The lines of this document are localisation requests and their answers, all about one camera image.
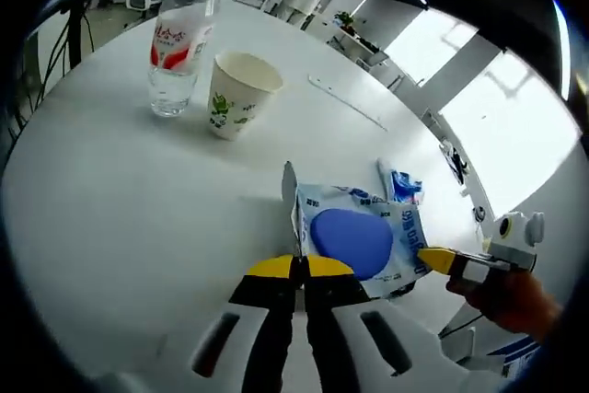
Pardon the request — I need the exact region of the printed paper cup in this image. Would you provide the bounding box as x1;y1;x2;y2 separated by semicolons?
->
205;51;284;143

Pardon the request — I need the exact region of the black gadget pile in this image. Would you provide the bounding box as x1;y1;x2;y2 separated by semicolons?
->
443;144;471;183

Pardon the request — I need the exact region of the white table socket panel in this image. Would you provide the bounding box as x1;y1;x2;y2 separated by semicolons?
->
306;73;390;133

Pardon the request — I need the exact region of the narrow bright window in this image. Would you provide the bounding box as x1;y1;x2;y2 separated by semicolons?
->
385;9;476;68

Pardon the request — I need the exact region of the wide bright window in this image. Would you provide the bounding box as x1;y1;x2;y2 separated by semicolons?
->
438;49;582;192

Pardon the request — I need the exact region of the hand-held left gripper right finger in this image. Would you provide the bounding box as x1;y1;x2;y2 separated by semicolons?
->
303;254;445;393

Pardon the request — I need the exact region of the pale blue packet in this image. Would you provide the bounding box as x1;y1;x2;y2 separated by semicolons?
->
281;160;432;300

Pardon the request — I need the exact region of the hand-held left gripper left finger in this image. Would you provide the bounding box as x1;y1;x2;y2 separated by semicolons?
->
186;253;298;393

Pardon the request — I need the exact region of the green potted plant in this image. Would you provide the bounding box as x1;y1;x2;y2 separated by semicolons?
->
334;10;358;36

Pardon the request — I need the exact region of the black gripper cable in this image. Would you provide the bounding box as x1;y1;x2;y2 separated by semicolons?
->
440;313;485;338

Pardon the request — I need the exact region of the clear plastic water bottle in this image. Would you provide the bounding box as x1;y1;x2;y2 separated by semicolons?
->
147;0;230;119

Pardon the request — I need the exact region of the glossy blue snack packet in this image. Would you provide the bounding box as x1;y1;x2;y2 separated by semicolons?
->
376;157;425;206

